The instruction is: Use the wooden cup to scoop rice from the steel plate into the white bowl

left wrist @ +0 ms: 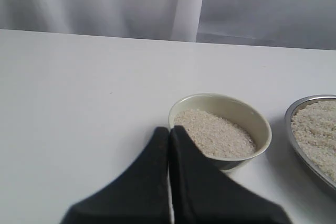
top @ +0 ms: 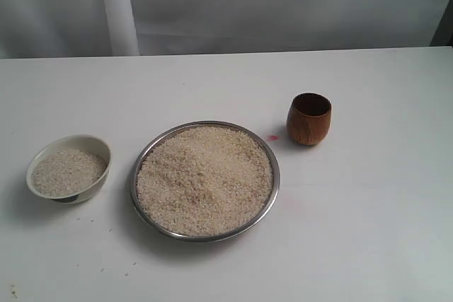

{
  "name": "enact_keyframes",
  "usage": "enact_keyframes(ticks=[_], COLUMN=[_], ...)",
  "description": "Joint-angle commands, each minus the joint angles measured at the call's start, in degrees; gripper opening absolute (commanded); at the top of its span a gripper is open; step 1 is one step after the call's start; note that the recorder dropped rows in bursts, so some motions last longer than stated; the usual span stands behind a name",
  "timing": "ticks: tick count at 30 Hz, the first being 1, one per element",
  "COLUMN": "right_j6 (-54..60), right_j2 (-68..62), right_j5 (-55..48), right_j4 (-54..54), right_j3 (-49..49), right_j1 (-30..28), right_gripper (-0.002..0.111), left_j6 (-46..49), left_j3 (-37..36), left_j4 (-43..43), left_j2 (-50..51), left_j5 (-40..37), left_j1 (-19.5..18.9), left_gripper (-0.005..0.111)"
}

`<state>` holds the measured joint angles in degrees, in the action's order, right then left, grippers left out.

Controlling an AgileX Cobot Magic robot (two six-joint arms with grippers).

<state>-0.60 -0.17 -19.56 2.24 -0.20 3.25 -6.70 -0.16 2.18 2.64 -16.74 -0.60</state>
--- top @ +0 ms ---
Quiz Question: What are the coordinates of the brown wooden cup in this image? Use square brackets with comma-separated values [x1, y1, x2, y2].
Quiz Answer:
[286, 93, 332, 146]

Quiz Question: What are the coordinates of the round steel rice tray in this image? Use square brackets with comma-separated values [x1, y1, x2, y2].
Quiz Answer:
[129, 121, 280, 243]

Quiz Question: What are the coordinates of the white ceramic rice bowl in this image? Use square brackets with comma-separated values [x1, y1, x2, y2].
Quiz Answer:
[26, 135, 112, 204]

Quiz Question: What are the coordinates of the white backdrop curtain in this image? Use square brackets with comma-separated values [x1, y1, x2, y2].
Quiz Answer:
[1, 0, 449, 58]

